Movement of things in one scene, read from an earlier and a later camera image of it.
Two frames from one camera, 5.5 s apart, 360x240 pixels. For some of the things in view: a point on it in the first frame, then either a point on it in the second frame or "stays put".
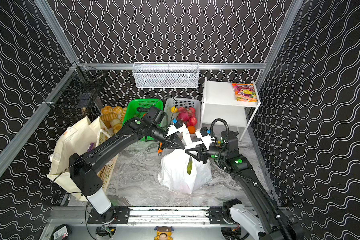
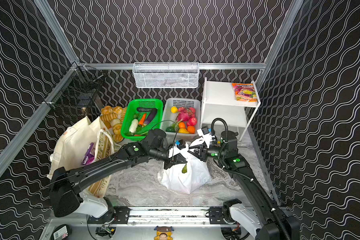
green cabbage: (189, 165) → (184, 169)
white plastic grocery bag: (173, 174) stays put
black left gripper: (168, 141) → (174, 160)
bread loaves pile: (113, 117) stays put
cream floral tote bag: (79, 139) stays put
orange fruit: (192, 129) stays put
